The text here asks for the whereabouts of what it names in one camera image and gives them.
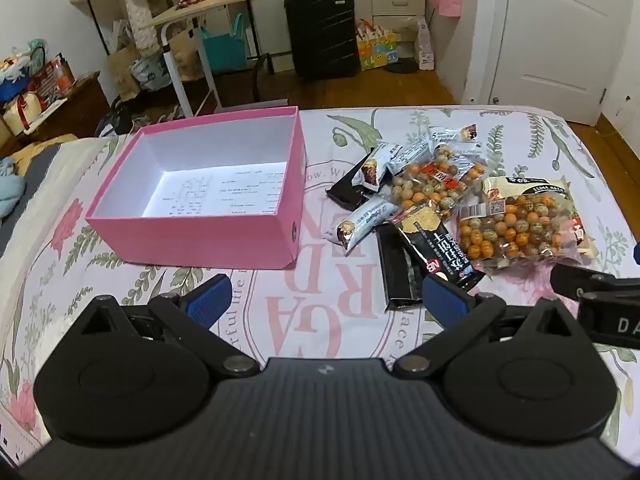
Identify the black suitcase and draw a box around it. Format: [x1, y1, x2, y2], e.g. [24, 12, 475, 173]
[284, 0, 360, 80]

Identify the blue bag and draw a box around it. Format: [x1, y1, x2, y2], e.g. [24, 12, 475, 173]
[0, 72, 32, 104]

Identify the pink cardboard box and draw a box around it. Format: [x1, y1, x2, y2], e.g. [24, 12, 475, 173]
[85, 106, 307, 271]

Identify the cream box with red ribbon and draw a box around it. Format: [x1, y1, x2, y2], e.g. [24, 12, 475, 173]
[2, 92, 49, 136]

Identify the white and pink bag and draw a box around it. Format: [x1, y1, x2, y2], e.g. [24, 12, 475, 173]
[415, 15, 436, 71]

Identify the light blue plush toy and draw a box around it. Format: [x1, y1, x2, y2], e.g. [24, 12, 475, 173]
[0, 157, 26, 221]

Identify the long black snack packet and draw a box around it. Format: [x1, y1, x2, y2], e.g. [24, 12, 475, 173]
[376, 222, 426, 314]

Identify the colourful cartoon gift bag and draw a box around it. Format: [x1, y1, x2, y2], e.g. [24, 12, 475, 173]
[355, 17, 401, 72]

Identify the white door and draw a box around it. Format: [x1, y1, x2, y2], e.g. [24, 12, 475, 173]
[464, 0, 640, 128]

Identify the black gold print snack packet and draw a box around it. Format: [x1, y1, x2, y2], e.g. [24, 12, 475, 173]
[392, 205, 486, 291]

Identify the wooden nightstand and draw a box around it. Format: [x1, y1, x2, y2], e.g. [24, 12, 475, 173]
[0, 72, 111, 155]

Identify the teal shopping bag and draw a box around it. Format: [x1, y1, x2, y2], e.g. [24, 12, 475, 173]
[200, 12, 250, 74]

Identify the plain black snack packet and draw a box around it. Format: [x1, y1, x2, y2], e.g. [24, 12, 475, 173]
[326, 146, 388, 211]

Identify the red label coated nut bag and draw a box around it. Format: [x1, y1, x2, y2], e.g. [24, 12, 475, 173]
[390, 145, 489, 222]

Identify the yellow pillow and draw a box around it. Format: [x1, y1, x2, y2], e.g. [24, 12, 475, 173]
[10, 134, 78, 166]

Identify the grey blanket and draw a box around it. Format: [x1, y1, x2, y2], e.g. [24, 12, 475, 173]
[0, 142, 66, 256]

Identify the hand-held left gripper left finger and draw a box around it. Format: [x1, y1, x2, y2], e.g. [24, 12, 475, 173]
[75, 274, 261, 378]

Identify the white label coated nut bag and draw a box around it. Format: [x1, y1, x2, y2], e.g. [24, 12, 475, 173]
[456, 176, 599, 274]

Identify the cream lace cloth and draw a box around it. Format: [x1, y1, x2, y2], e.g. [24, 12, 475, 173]
[117, 0, 174, 57]

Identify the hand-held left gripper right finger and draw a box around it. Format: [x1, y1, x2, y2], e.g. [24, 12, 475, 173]
[392, 275, 576, 378]

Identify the black plastic bag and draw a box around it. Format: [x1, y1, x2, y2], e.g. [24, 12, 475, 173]
[95, 100, 136, 139]

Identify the red gift bag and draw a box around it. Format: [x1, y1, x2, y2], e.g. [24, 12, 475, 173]
[30, 55, 76, 99]

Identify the brown paper bag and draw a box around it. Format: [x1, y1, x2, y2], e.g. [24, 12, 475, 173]
[106, 20, 147, 104]

